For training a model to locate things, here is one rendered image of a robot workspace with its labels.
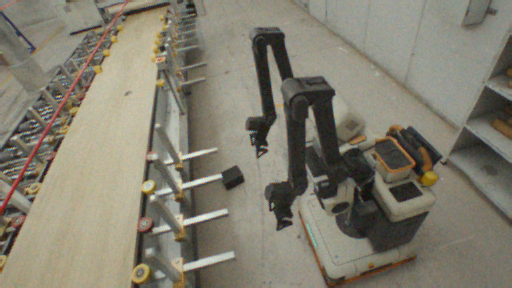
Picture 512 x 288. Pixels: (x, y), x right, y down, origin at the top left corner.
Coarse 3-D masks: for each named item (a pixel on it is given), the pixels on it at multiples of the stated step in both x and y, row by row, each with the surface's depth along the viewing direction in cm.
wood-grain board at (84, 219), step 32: (128, 32) 364; (128, 64) 278; (96, 96) 236; (128, 96) 226; (96, 128) 197; (128, 128) 191; (64, 160) 175; (96, 160) 170; (128, 160) 165; (64, 192) 153; (96, 192) 149; (128, 192) 145; (32, 224) 138; (64, 224) 135; (96, 224) 132; (128, 224) 130; (32, 256) 124; (64, 256) 121; (96, 256) 119; (128, 256) 117
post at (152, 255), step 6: (150, 252) 92; (156, 252) 95; (150, 258) 93; (156, 258) 94; (162, 258) 98; (156, 264) 97; (162, 264) 98; (168, 264) 102; (162, 270) 101; (168, 270) 102; (174, 270) 107; (168, 276) 106; (174, 276) 107; (180, 276) 112
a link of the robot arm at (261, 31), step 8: (256, 32) 97; (264, 32) 96; (272, 32) 97; (280, 32) 98; (272, 40) 98; (280, 40) 100; (272, 48) 103; (280, 48) 103; (280, 56) 105; (280, 64) 108; (288, 64) 108; (280, 72) 111; (288, 72) 111
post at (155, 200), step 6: (150, 198) 110; (156, 198) 110; (156, 204) 112; (162, 204) 115; (156, 210) 114; (162, 210) 115; (168, 210) 120; (162, 216) 118; (168, 216) 119; (168, 222) 122; (174, 222) 124; (174, 228) 127; (180, 228) 131; (186, 234) 137; (186, 240) 137
